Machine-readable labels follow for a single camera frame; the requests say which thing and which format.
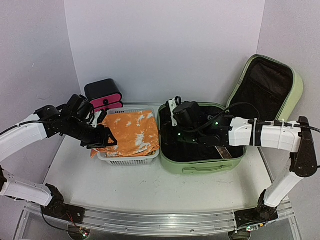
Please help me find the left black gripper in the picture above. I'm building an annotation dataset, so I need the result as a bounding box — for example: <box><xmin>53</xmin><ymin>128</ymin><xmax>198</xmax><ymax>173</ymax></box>
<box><xmin>65</xmin><ymin>117</ymin><xmax>117</xmax><ymax>150</ymax></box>

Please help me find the orange snack bag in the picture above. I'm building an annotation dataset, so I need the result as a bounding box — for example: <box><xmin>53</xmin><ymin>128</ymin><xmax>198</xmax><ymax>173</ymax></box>
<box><xmin>90</xmin><ymin>109</ymin><xmax>160</xmax><ymax>158</ymax></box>

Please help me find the white perforated plastic basket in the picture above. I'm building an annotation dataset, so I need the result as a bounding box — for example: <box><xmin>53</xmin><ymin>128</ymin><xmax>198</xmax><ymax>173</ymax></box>
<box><xmin>96</xmin><ymin>107</ymin><xmax>160</xmax><ymax>166</ymax></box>

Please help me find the green hard-shell suitcase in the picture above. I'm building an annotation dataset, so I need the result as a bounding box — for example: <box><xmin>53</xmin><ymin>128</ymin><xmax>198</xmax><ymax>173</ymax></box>
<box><xmin>158</xmin><ymin>54</ymin><xmax>304</xmax><ymax>175</ymax></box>

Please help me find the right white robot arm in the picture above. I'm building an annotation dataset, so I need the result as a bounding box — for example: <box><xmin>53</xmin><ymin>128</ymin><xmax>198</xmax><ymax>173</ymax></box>
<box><xmin>171</xmin><ymin>114</ymin><xmax>320</xmax><ymax>222</ymax></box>

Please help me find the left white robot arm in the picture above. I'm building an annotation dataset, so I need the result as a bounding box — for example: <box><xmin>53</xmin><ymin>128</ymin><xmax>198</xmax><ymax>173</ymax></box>
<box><xmin>0</xmin><ymin>105</ymin><xmax>118</xmax><ymax>219</ymax></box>

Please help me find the black pink drawer organizer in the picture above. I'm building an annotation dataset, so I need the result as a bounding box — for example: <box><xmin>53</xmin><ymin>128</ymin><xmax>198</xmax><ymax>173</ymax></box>
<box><xmin>84</xmin><ymin>78</ymin><xmax>124</xmax><ymax>113</ymax></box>

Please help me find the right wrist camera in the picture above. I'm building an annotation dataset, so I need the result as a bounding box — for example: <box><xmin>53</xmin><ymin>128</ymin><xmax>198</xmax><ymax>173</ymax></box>
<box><xmin>165</xmin><ymin>96</ymin><xmax>201</xmax><ymax>129</ymax></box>

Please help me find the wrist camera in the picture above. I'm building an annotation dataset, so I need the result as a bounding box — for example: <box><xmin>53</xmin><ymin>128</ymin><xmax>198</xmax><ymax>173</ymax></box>
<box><xmin>64</xmin><ymin>94</ymin><xmax>107</xmax><ymax>128</ymax></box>
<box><xmin>165</xmin><ymin>96</ymin><xmax>201</xmax><ymax>129</ymax></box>

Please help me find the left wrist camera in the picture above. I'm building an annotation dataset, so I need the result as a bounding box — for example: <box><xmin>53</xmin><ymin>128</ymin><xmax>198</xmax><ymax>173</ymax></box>
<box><xmin>64</xmin><ymin>94</ymin><xmax>107</xmax><ymax>128</ymax></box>

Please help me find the aluminium front rail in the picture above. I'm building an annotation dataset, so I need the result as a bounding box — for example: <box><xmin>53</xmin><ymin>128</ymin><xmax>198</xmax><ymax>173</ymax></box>
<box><xmin>22</xmin><ymin>207</ymin><xmax>296</xmax><ymax>235</ymax></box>

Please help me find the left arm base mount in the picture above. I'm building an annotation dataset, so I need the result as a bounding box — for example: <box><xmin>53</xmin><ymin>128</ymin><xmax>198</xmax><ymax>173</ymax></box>
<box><xmin>40</xmin><ymin>202</ymin><xmax>85</xmax><ymax>224</ymax></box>

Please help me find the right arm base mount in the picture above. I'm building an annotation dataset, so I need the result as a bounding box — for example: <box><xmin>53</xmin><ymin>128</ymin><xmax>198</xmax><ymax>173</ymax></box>
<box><xmin>234</xmin><ymin>200</ymin><xmax>278</xmax><ymax>230</ymax></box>

